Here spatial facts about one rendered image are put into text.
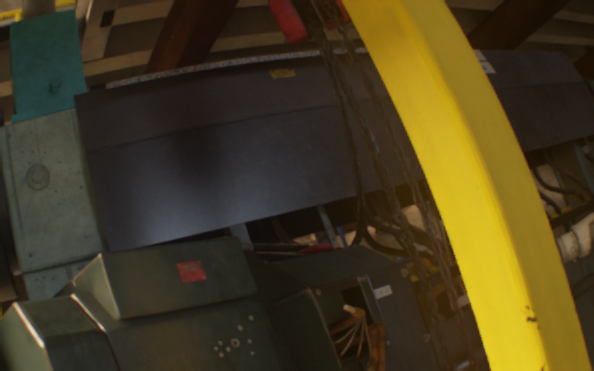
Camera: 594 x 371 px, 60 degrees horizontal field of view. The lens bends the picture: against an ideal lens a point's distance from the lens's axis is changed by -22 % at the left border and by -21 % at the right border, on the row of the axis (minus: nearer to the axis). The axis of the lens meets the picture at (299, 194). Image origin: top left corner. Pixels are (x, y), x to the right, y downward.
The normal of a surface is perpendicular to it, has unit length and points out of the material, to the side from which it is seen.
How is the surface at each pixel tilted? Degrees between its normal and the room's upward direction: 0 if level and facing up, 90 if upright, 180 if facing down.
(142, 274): 90
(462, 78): 90
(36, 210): 90
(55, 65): 90
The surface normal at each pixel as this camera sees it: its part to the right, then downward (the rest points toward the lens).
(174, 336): 0.66, -0.41
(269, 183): 0.40, -0.36
